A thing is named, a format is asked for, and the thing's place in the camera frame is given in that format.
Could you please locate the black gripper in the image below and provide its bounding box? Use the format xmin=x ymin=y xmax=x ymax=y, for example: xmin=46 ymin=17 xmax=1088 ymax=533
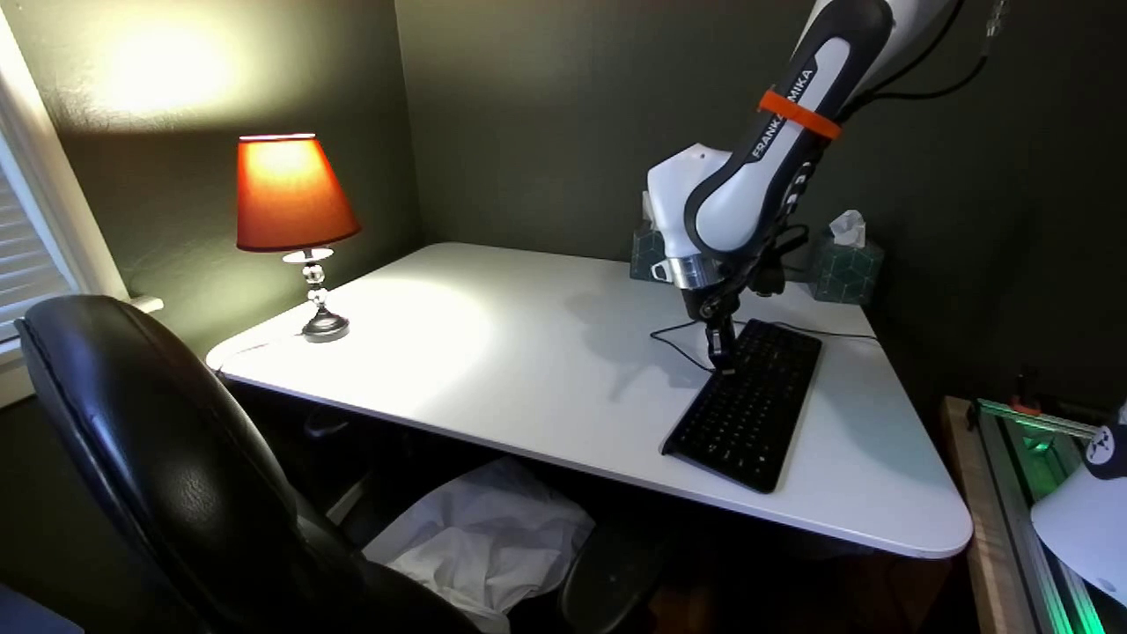
xmin=678 ymin=271 xmax=758 ymax=376

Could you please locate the black computer keyboard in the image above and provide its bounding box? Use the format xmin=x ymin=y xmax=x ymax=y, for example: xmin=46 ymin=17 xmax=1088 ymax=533
xmin=658 ymin=318 xmax=826 ymax=496

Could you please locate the teal tissue box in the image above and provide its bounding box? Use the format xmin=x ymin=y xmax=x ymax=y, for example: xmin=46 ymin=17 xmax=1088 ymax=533
xmin=801 ymin=209 xmax=889 ymax=310
xmin=627 ymin=189 xmax=656 ymax=285

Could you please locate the white plastic bag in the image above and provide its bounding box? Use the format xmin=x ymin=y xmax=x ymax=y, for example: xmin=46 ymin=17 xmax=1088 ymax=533
xmin=360 ymin=453 xmax=599 ymax=634

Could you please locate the white cap with black badge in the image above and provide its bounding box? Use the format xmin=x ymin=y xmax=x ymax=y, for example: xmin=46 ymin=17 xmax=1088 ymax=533
xmin=1029 ymin=403 xmax=1127 ymax=608

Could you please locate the orange shade table lamp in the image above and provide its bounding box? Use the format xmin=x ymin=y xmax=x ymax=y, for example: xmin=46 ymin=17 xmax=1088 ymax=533
xmin=228 ymin=129 xmax=365 ymax=350

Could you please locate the black office chair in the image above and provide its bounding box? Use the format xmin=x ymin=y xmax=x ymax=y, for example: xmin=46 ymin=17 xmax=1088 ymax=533
xmin=10 ymin=292 xmax=479 ymax=634

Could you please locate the white window blind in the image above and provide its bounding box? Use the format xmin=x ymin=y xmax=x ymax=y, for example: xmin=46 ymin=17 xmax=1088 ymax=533
xmin=0 ymin=115 xmax=77 ymax=356

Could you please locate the black keyboard cable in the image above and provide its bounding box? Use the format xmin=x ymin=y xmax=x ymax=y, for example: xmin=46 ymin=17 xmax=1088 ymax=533
xmin=648 ymin=312 xmax=879 ymax=376

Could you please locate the orange arm strap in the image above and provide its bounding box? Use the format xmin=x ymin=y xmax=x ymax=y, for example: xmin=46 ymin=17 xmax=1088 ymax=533
xmin=752 ymin=87 xmax=844 ymax=149

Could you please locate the wooden frame board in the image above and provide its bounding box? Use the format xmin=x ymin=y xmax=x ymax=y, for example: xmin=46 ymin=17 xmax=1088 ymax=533
xmin=937 ymin=391 xmax=1036 ymax=634

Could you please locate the green lit metal rail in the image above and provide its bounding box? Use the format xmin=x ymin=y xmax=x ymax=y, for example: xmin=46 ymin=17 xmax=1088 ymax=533
xmin=970 ymin=393 xmax=1127 ymax=634

